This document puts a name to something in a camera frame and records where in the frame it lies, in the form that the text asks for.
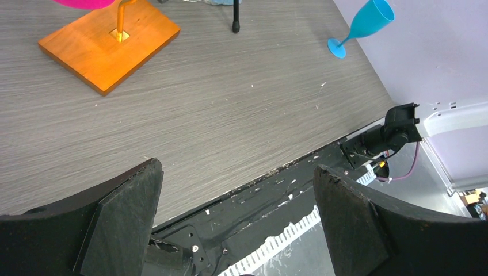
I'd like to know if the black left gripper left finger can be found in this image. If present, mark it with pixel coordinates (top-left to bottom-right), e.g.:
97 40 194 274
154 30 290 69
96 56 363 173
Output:
1 158 163 275

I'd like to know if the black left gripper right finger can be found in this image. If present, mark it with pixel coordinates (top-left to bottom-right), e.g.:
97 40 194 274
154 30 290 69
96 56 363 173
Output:
313 165 487 275

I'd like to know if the gold wire wine glass rack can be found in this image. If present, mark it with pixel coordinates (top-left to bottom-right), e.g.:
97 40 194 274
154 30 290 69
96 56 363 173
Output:
38 1 180 96

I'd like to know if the blue wine glass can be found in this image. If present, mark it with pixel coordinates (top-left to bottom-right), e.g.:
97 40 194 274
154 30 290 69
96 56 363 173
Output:
327 0 395 59

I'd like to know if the pink wine glass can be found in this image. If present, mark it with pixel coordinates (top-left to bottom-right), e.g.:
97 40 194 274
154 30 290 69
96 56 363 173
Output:
53 0 115 10

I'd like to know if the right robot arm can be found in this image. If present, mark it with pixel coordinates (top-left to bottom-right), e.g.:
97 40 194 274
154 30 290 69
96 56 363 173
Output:
340 96 487 168

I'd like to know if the black music stand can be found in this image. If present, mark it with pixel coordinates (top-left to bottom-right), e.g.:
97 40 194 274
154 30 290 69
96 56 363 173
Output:
232 0 240 33

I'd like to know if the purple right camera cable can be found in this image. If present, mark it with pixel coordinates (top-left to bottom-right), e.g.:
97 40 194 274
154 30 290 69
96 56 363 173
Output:
375 141 421 183

